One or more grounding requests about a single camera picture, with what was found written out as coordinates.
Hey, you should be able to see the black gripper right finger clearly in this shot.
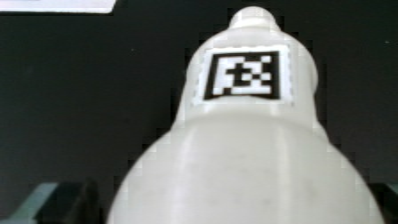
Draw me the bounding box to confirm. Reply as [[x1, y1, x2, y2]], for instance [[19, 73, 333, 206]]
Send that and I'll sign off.
[[369, 183, 398, 224]]

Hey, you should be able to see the white marker tag sheet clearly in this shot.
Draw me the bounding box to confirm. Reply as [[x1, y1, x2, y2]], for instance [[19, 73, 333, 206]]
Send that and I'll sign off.
[[0, 0, 117, 14]]

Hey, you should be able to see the white lamp bulb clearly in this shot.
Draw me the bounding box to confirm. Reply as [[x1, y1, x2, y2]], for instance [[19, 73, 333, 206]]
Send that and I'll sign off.
[[106, 6, 385, 224]]

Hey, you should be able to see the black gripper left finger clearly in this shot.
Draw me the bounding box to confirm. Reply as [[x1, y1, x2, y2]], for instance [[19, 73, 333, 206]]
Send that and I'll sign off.
[[1, 180, 104, 224]]

